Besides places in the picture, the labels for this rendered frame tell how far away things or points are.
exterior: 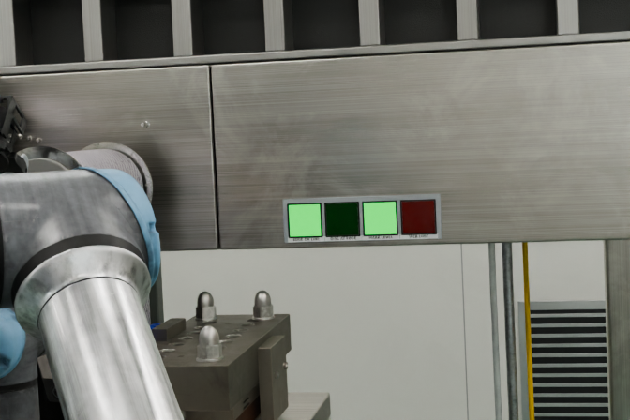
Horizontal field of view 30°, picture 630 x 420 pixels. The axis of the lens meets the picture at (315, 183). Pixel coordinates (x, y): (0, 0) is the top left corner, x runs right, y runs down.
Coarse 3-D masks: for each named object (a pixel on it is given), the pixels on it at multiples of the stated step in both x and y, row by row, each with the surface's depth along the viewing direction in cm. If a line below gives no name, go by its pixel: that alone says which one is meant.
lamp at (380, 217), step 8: (368, 208) 184; (376, 208) 184; (384, 208) 184; (392, 208) 183; (368, 216) 184; (376, 216) 184; (384, 216) 184; (392, 216) 183; (368, 224) 184; (376, 224) 184; (384, 224) 184; (392, 224) 184; (368, 232) 184; (376, 232) 184; (384, 232) 184; (392, 232) 184
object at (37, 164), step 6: (30, 162) 159; (36, 162) 159; (42, 162) 159; (48, 162) 158; (54, 162) 158; (30, 168) 159; (36, 168) 159; (42, 168) 159; (48, 168) 158; (54, 168) 158; (60, 168) 158; (66, 168) 159
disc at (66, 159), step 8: (24, 152) 160; (32, 152) 160; (40, 152) 159; (48, 152) 159; (56, 152) 159; (64, 152) 159; (56, 160) 159; (64, 160) 159; (72, 160) 159; (72, 168) 159
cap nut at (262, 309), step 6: (258, 294) 187; (264, 294) 187; (258, 300) 187; (264, 300) 187; (270, 300) 188; (258, 306) 187; (264, 306) 187; (270, 306) 187; (258, 312) 187; (264, 312) 187; (270, 312) 187; (252, 318) 188; (258, 318) 187; (264, 318) 187; (270, 318) 187
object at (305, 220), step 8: (296, 208) 186; (304, 208) 186; (312, 208) 186; (296, 216) 186; (304, 216) 186; (312, 216) 186; (320, 216) 186; (296, 224) 186; (304, 224) 186; (312, 224) 186; (320, 224) 186; (296, 232) 186; (304, 232) 186; (312, 232) 186; (320, 232) 186
